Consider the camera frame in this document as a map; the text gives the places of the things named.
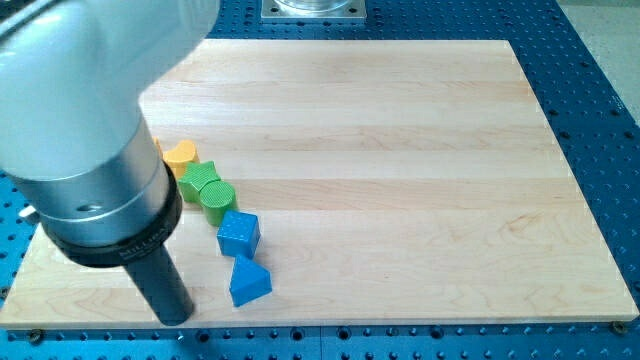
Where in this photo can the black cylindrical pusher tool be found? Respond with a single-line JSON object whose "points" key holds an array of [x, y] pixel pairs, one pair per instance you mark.
{"points": [[145, 259]]}

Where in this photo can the green star block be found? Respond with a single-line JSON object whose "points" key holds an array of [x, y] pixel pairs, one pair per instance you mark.
{"points": [[195, 178]]}

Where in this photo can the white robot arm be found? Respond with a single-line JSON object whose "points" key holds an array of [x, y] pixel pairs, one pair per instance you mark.
{"points": [[73, 137]]}

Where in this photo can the blue triangle block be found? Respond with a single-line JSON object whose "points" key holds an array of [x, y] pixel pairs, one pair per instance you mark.
{"points": [[249, 281]]}

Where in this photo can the yellow block behind arm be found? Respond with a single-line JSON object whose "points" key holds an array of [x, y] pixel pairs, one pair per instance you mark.
{"points": [[158, 147]]}

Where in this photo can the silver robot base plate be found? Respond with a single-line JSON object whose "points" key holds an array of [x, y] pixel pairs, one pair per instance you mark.
{"points": [[273, 10]]}

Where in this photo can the blue cube block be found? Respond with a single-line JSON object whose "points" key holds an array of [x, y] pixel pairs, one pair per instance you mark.
{"points": [[239, 234]]}

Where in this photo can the brass corner screw left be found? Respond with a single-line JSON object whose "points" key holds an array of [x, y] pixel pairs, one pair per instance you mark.
{"points": [[35, 336]]}

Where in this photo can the brass corner screw right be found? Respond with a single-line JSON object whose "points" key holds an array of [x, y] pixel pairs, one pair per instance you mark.
{"points": [[618, 328]]}

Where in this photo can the yellow crescent block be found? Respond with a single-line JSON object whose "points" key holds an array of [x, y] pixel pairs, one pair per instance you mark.
{"points": [[180, 156]]}

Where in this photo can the green cylinder block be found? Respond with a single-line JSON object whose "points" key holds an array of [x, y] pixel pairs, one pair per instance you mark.
{"points": [[216, 198]]}

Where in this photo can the brass corner screw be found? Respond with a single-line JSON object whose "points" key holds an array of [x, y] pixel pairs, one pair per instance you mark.
{"points": [[618, 328], [35, 336]]}

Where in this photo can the wooden board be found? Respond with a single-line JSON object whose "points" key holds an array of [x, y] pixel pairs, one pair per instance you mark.
{"points": [[395, 182]]}

